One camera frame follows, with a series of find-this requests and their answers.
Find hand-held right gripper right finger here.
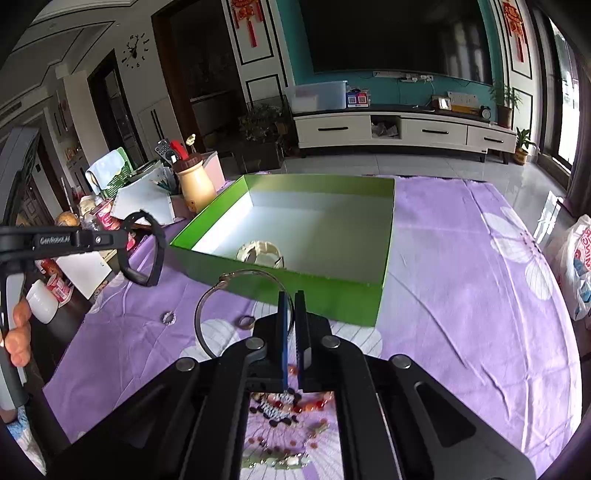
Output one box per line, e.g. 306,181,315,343
295,291,537,480

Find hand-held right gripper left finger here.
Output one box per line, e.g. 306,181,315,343
46,292,290,480

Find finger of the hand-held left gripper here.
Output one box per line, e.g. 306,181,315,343
92,228,133,251

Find black wrist watch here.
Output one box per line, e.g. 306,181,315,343
119,210,166,288

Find green cardboard box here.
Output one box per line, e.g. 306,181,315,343
170,174,397,328

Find brown agate bead bracelet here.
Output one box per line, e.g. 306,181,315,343
286,364,335,412

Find black white bead bracelet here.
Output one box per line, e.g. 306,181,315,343
249,392,301,428

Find silver bangle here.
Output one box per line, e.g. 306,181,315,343
194,271,296,358

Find pink small bead bracelet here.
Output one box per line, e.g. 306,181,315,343
249,418,331,455

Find green jade bead bracelet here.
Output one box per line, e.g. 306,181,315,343
242,455,315,472

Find person's left hand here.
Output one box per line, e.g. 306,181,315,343
0,300,33,368

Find white cup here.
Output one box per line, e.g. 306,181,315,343
26,279,58,324

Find green tissue pack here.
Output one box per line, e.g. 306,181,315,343
85,147,134,199

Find cream wrist watch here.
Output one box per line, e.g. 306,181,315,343
236,240,286,271

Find cream bottle brown lid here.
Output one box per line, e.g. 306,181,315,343
174,154,218,213

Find pink box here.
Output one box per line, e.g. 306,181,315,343
201,152,227,195

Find purple floral tablecloth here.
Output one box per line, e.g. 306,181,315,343
44,175,583,480

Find leafy plants on tank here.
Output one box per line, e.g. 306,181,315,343
233,104,286,174

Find white tv cabinet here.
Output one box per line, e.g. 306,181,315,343
292,105,518,164

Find clear plastic storage box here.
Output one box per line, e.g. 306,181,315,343
285,80,348,112

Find printed plastic bag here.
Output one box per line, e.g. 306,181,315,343
554,215,591,321

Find small potted plant yellow pot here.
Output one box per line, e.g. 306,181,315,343
513,128,539,166

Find potted plant brown pot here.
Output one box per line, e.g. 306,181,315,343
489,80,522,129

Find black television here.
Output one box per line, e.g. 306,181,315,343
298,0,495,86

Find dark curtain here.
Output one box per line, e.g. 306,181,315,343
564,28,591,217

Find black wall clock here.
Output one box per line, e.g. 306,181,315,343
121,33,151,70

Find red knot wall decoration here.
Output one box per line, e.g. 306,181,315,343
502,0,529,63
231,0,265,47

